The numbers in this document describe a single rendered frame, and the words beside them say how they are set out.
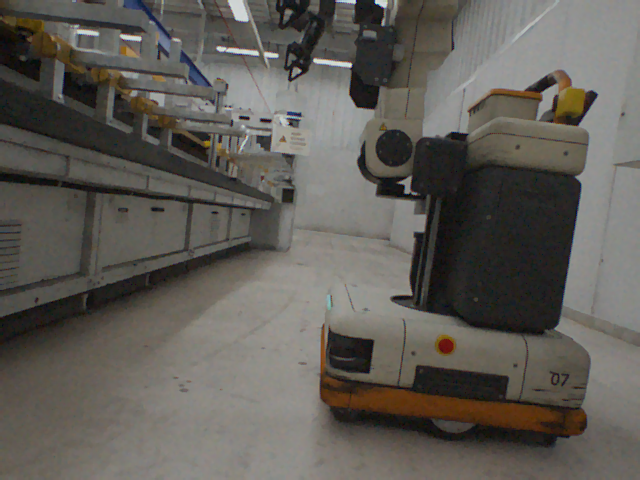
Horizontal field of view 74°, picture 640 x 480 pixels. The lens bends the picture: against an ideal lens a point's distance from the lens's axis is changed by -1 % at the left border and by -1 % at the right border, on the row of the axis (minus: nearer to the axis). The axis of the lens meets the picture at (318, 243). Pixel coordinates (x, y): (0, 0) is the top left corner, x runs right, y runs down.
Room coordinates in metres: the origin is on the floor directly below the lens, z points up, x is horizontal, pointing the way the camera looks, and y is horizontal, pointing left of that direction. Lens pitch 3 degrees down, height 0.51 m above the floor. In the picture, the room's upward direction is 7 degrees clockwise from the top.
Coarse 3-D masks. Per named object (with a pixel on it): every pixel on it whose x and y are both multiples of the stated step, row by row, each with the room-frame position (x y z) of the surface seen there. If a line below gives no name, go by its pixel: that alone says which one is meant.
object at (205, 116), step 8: (120, 104) 1.56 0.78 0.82; (128, 104) 1.56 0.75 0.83; (120, 112) 1.58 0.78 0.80; (152, 112) 1.56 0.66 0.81; (160, 112) 1.56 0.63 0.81; (168, 112) 1.56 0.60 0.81; (176, 112) 1.56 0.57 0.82; (184, 112) 1.56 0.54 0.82; (192, 112) 1.56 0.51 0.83; (200, 112) 1.56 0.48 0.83; (208, 112) 1.56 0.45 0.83; (200, 120) 1.57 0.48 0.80; (208, 120) 1.56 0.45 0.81; (216, 120) 1.56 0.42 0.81; (224, 120) 1.56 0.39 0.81
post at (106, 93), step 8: (112, 0) 1.27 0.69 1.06; (120, 0) 1.28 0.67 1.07; (104, 32) 1.27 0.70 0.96; (112, 32) 1.27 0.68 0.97; (120, 32) 1.30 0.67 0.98; (104, 40) 1.27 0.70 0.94; (112, 40) 1.27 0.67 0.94; (104, 48) 1.27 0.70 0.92; (112, 48) 1.27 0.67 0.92; (104, 88) 1.27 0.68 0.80; (112, 88) 1.29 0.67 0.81; (96, 96) 1.27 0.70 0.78; (104, 96) 1.27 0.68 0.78; (112, 96) 1.29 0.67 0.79; (96, 104) 1.27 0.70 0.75; (104, 104) 1.27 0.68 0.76; (112, 104) 1.30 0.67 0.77; (96, 112) 1.27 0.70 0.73; (104, 112) 1.27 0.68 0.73; (112, 112) 1.30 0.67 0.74
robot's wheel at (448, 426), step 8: (424, 424) 1.02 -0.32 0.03; (432, 424) 1.02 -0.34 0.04; (440, 424) 1.01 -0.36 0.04; (448, 424) 1.01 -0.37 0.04; (456, 424) 1.01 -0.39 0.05; (464, 424) 1.01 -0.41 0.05; (472, 424) 1.01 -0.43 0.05; (432, 432) 1.02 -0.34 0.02; (440, 432) 1.02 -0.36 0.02; (448, 432) 1.02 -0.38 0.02; (456, 432) 1.01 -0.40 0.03; (464, 432) 1.02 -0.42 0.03; (472, 432) 1.02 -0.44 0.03
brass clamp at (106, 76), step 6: (96, 72) 1.24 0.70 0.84; (102, 72) 1.24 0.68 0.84; (108, 72) 1.24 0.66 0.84; (114, 72) 1.27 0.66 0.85; (96, 78) 1.24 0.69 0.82; (102, 78) 1.24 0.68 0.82; (108, 78) 1.25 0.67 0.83; (114, 78) 1.28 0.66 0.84; (114, 84) 1.28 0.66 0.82; (120, 90) 1.32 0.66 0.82; (126, 90) 1.36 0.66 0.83
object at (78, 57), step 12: (12, 48) 1.06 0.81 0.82; (24, 48) 1.06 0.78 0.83; (24, 60) 1.08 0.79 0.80; (72, 60) 1.06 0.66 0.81; (84, 60) 1.06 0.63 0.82; (96, 60) 1.06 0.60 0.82; (108, 60) 1.06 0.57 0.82; (120, 60) 1.06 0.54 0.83; (132, 60) 1.06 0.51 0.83; (144, 60) 1.06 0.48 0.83; (156, 60) 1.06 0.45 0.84; (144, 72) 1.07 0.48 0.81; (156, 72) 1.06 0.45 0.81; (168, 72) 1.06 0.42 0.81; (180, 72) 1.06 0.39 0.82
